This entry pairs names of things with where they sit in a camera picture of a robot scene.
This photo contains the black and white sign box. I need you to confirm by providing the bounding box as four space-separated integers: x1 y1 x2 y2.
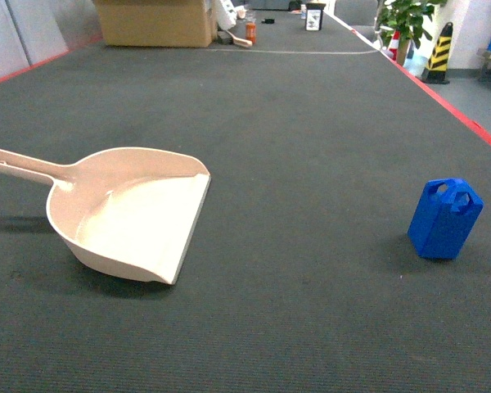
305 2 326 32

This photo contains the beige plastic dustpan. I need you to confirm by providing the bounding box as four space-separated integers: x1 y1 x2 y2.
0 147 211 285

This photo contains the yellow black traffic cone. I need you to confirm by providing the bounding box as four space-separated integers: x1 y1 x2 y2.
420 21 453 84

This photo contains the orange bottle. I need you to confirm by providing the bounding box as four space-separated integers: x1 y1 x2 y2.
245 21 256 44

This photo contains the green potted plant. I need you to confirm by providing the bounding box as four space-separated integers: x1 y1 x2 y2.
376 0 447 66

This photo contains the blue plastic part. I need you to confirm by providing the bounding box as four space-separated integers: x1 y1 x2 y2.
408 178 484 260

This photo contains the red white traffic cone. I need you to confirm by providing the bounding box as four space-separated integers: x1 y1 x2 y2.
387 30 400 61

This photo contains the large cardboard box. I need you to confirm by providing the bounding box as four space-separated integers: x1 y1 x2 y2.
93 0 217 47

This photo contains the beige hand brush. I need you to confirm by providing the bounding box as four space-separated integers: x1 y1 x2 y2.
226 30 253 48

